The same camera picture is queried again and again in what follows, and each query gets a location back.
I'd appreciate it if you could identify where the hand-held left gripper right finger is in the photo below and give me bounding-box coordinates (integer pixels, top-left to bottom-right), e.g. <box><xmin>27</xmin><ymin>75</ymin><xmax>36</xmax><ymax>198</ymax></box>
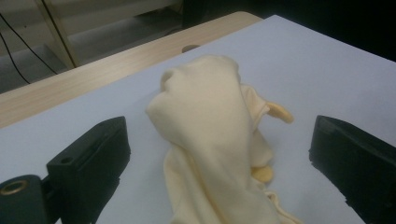
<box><xmin>308</xmin><ymin>115</ymin><xmax>396</xmax><ymax>224</ymax></box>

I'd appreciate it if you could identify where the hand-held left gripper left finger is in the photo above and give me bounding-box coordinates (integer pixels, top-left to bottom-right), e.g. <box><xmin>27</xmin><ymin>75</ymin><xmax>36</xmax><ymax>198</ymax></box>
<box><xmin>46</xmin><ymin>116</ymin><xmax>132</xmax><ymax>224</ymax></box>

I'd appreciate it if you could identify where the cream garment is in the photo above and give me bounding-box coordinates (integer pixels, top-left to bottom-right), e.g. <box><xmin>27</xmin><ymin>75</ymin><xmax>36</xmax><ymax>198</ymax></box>
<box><xmin>145</xmin><ymin>54</ymin><xmax>304</xmax><ymax>224</ymax></box>

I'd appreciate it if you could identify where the white table mat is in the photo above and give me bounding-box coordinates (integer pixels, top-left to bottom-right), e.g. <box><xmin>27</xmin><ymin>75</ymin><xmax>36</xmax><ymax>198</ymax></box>
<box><xmin>0</xmin><ymin>14</ymin><xmax>396</xmax><ymax>224</ymax></box>

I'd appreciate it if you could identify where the black cable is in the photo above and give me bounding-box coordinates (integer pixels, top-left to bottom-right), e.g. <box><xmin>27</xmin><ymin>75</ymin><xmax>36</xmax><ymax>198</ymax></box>
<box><xmin>0</xmin><ymin>32</ymin><xmax>31</xmax><ymax>85</ymax></box>
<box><xmin>0</xmin><ymin>12</ymin><xmax>59</xmax><ymax>76</ymax></box>

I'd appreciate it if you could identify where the black cable along pale post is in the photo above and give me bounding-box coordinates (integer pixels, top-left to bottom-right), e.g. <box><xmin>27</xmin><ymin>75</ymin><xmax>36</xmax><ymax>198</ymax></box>
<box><xmin>41</xmin><ymin>0</ymin><xmax>78</xmax><ymax>68</ymax></box>

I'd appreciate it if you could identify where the pale metal post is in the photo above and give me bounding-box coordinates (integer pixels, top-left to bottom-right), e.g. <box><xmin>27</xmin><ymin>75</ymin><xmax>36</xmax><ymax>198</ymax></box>
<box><xmin>33</xmin><ymin>0</ymin><xmax>78</xmax><ymax>70</ymax></box>

